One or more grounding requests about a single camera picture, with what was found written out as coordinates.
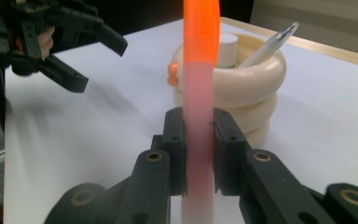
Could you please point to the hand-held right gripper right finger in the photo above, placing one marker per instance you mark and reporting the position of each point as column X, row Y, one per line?
column 228, row 155

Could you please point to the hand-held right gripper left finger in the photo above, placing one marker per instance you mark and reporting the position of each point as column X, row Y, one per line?
column 175, row 149

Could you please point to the orange pink highlighter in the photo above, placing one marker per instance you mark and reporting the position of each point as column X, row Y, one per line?
column 199, row 93

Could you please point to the cream ribbed pen holder cup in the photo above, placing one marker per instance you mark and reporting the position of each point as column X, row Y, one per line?
column 248, row 90

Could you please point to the white glue stick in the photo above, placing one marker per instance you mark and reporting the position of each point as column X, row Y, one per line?
column 228, row 49

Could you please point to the white table mat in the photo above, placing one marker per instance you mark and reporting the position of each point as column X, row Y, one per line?
column 105, row 124

